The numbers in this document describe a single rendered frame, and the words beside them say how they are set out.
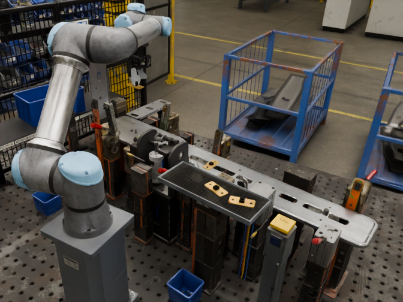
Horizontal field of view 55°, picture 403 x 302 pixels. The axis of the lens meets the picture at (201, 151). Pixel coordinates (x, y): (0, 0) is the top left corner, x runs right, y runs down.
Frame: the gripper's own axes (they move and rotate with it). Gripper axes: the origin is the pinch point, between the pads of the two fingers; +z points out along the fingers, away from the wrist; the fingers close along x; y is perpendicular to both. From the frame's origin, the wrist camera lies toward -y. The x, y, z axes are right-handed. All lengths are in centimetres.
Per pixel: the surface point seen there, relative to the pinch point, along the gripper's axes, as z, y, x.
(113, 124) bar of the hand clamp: 15.8, 1.3, -15.7
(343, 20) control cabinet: 99, -133, 755
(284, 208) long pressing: 26, 86, -7
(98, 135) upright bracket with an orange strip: 25.6, -9.8, -16.3
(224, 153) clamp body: 29, 43, 16
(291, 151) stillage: 107, 20, 173
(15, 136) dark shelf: 25, -35, -43
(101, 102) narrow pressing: 18.7, -27.1, 1.2
